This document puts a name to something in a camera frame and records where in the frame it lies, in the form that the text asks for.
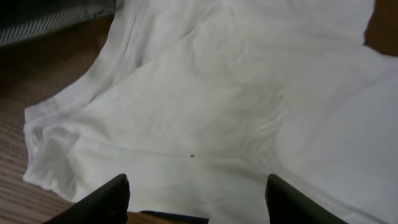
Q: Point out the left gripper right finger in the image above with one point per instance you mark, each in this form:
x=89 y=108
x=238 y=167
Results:
x=287 y=205

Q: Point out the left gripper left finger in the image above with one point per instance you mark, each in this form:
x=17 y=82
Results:
x=106 y=205

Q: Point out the white t-shirt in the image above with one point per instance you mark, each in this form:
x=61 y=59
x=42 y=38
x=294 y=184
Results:
x=197 y=102

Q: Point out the grey folded garment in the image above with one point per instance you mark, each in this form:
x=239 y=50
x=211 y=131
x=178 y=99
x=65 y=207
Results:
x=27 y=19

